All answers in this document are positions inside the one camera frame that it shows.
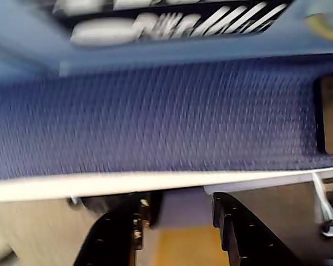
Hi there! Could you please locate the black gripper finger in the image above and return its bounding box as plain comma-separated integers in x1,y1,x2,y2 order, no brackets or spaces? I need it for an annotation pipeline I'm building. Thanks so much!
213,193,317,266
73,199,150,266

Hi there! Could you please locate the blue woven mat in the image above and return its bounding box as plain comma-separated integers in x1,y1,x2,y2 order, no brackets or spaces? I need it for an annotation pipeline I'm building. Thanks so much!
0,57,333,185

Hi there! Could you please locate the grey and wood post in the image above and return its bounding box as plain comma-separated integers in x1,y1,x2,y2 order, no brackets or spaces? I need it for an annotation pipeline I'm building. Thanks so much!
138,190,231,266

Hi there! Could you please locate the beige cabinet handle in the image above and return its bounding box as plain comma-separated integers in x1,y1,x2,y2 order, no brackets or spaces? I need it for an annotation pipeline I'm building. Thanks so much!
305,12,333,42

